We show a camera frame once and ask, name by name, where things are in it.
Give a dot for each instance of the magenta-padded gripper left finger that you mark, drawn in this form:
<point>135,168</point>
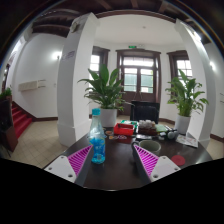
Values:
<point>80,160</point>

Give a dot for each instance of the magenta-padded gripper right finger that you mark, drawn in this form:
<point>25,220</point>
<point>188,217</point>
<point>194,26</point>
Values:
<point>148,161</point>

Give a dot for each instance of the clear blue-capped drink bottle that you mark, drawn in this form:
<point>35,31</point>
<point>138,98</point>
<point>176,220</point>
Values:
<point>97,140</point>

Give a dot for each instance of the grey dotted mug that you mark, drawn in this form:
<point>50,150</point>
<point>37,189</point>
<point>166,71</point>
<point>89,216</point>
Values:
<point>150,146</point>

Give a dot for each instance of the black rectangular case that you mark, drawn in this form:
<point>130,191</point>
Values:
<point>143,137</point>

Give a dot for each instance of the flat round red coaster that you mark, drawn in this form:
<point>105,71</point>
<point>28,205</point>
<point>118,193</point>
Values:
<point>178,160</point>

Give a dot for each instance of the tray with tea items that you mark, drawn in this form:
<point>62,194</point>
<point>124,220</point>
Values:
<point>146,128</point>

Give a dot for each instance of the grey round microphone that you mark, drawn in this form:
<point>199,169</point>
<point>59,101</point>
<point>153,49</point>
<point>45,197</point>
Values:
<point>171,134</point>

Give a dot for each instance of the green folded cloth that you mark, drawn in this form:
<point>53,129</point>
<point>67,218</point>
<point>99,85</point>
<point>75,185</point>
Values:
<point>161,128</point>

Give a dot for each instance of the red box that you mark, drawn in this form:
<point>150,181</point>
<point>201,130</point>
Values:
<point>123,129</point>

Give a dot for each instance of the green box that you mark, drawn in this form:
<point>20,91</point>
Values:
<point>129,122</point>

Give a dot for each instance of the white printed paper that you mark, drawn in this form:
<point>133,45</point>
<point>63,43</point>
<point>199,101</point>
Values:
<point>187,140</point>

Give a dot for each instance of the black chair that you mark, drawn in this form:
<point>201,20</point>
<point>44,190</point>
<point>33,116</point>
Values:
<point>145,111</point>

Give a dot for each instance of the potted plant in white pot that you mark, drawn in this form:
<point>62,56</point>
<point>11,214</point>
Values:
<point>108,116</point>
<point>183,124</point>

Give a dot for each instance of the red carpeted staircase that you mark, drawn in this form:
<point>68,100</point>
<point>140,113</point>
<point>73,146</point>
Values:
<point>21,120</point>

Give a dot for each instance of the dark wooden planter cabinet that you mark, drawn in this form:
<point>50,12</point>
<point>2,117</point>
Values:
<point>6,123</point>

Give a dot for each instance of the dark wooden double door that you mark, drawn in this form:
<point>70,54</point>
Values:
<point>138,80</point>

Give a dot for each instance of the dark-framed window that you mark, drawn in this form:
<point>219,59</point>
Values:
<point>95,63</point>
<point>184,66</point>

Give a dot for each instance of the green exit sign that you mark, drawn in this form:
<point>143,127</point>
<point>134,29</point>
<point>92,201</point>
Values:
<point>132,47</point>

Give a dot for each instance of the wall lamp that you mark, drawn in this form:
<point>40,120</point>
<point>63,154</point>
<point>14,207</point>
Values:
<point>56,55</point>
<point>212,65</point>

